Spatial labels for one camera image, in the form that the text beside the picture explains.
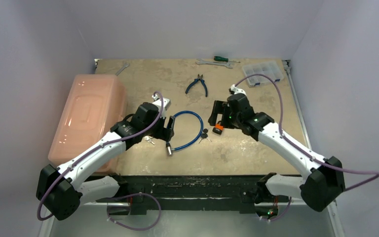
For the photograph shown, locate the orange black padlock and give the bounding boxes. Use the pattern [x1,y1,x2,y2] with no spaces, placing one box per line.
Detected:
[212,120,224,136]

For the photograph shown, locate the black-headed key bunch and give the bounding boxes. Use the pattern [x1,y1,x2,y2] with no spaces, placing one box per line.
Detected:
[199,128,211,143]

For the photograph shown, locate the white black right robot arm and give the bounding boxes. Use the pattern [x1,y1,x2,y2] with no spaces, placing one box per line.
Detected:
[208,93,345,212]

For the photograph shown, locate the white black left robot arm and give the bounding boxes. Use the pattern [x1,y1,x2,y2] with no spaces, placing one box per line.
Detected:
[36,98,175,221]

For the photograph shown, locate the small silver keys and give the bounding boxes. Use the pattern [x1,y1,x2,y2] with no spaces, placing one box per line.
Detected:
[144,136,155,145]

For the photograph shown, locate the silver wrench near screwdriver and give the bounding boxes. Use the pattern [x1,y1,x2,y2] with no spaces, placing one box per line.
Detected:
[195,59,233,69]

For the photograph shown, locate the clear plastic organizer box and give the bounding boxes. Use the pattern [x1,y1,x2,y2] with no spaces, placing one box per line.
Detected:
[242,60,285,87]

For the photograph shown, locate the pink plastic storage box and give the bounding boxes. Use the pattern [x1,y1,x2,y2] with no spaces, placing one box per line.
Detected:
[48,74,127,165]

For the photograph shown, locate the small silver wrench left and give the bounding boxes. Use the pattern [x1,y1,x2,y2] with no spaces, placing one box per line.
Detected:
[115,62,130,76]

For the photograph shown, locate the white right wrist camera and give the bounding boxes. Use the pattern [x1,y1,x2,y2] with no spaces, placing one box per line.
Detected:
[229,84,246,97]

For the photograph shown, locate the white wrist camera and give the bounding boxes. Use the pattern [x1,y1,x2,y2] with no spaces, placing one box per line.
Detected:
[152,93,171,119]
[229,84,246,97]

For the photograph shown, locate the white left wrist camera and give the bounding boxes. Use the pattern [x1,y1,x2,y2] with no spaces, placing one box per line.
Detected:
[152,93,171,119]

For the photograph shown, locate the blue cable lock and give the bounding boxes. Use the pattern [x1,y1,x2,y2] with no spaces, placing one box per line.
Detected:
[165,110,204,157]

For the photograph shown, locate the blue-handled pliers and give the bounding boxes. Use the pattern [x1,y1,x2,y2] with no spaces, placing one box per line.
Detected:
[185,74,208,97]

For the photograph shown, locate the green-handled screwdriver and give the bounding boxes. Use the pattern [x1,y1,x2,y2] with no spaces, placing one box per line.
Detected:
[213,56,241,63]

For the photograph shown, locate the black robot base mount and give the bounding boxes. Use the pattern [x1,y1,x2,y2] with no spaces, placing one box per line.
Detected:
[88,175,295,216]

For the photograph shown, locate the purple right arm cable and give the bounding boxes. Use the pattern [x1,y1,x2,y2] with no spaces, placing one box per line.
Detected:
[234,74,379,223]

